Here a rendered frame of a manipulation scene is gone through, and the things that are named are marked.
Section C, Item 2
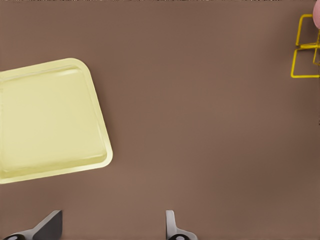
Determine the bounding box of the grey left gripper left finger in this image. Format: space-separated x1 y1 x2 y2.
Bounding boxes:
1 209 63 240

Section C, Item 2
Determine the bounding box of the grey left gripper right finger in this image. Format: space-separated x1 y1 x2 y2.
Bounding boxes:
165 209 198 240

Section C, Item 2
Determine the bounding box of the pale yellow square tray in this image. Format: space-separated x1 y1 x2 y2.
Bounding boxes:
0 57 114 185

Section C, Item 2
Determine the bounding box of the pink round object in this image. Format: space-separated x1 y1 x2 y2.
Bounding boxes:
312 1 320 30

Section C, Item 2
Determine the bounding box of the yellow wire rack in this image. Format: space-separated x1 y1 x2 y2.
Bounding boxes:
290 14 320 79

